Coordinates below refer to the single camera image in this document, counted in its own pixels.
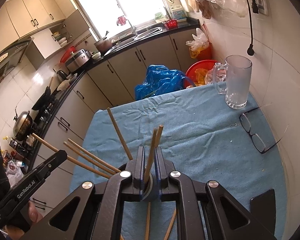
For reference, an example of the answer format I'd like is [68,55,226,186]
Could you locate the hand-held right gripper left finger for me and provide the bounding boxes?
[22,146,145,240]

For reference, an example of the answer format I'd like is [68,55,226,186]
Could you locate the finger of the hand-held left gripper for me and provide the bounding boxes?
[34,149,68,180]

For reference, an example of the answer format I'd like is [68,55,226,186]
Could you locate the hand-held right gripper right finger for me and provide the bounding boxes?
[155,146,277,240]

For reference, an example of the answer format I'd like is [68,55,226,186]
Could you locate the grey perforated utensil holder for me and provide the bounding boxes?
[119,161,177,202]

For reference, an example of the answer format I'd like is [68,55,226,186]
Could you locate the tan wooden chopstick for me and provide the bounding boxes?
[144,128,158,184]
[31,132,112,179]
[144,125,164,184]

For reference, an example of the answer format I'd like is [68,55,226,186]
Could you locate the bunch of wooden chopsticks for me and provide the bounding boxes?
[63,107,177,240]

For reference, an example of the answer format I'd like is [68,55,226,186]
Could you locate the person's left hand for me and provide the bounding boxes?
[5,202,43,240]

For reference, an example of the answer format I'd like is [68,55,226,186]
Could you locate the white red-print shopping bag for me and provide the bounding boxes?
[5,159,25,187]

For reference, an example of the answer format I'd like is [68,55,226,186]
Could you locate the blue tablecloth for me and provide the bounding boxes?
[69,81,287,240]

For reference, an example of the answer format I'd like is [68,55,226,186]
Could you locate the cluster of condiment bottles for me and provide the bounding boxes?
[0,134,20,164]

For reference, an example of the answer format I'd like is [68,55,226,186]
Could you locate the black gas stove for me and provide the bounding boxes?
[31,96,62,133]

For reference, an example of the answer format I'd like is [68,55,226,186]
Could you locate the steel wok with lid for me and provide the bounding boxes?
[12,107,35,142]

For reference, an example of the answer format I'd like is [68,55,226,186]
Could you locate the beige lower kitchen cabinets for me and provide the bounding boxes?
[27,32,205,213]

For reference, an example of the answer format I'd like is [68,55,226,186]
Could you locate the black frying pan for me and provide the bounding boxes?
[31,76,55,111]

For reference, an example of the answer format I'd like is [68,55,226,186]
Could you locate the white plate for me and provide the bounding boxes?
[56,79,73,92]

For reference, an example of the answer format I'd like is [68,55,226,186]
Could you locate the steel electric kettle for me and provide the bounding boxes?
[56,69,68,82]

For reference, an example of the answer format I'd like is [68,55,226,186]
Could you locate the blue plastic bag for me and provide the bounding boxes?
[134,64,190,101]

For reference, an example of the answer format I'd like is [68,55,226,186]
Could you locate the black-rimmed eyeglasses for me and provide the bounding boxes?
[239,106,290,155]

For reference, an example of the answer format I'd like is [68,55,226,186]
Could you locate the silver rice cooker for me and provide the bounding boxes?
[65,49,92,72]

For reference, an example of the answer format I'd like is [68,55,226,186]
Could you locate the large red plastic basin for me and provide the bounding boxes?
[185,59,219,87]

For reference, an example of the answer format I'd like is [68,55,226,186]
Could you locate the black smartphone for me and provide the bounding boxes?
[250,189,276,217]

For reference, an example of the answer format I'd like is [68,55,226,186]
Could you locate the black kitchen countertop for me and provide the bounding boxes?
[5,19,201,180]

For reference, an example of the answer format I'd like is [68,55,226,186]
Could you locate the range hood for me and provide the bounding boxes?
[0,37,35,92]

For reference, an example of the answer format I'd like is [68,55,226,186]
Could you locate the clear glass mug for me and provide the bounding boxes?
[213,54,253,110]

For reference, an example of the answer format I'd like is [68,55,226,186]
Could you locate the stack of white dishes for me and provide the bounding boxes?
[52,31,68,47]

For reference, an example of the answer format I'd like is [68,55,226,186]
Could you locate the brown cooking pot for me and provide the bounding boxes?
[94,31,113,54]

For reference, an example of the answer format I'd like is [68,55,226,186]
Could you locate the orange plastic bucket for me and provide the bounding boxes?
[189,42,213,60]

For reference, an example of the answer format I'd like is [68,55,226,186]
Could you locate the crumpled white plastic bag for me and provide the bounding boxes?
[186,28,210,55]

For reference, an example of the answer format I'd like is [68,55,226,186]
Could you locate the steel kitchen sink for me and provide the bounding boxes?
[109,26,163,49]

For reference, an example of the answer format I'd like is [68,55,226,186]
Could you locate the steel sink faucet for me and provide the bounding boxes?
[127,17,138,36]

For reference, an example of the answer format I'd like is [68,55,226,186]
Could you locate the small red plastic basket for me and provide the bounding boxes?
[162,19,178,29]

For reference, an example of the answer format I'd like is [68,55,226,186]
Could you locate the kitchen window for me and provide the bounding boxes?
[62,0,172,42]

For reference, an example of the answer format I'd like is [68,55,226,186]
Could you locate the white detergent jug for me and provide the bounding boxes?
[170,4,187,22]

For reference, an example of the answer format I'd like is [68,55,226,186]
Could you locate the long black power cable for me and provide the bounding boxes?
[237,0,256,57]

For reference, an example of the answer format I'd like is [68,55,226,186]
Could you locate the beige upper wall cabinets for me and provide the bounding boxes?
[0,0,92,67]

